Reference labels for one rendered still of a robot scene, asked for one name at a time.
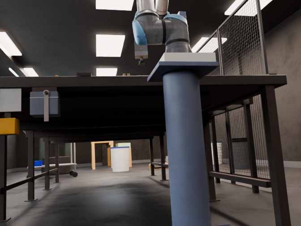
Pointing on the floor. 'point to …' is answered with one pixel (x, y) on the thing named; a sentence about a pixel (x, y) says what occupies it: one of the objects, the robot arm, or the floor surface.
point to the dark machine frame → (246, 135)
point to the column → (185, 140)
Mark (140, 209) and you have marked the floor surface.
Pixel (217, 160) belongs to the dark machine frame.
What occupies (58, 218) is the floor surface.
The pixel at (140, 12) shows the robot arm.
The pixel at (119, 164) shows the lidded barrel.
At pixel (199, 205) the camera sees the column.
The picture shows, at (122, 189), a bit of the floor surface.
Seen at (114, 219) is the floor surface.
